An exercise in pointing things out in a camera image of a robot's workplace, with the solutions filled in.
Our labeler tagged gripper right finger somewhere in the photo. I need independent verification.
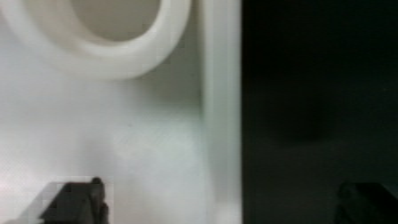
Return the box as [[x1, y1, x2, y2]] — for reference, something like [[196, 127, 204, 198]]
[[333, 182, 398, 224]]

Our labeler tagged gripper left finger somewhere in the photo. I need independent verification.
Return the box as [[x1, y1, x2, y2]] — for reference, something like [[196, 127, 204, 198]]
[[38, 177, 109, 224]]

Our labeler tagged white square table top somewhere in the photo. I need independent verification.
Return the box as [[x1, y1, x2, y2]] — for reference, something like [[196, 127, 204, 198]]
[[0, 0, 243, 224]]

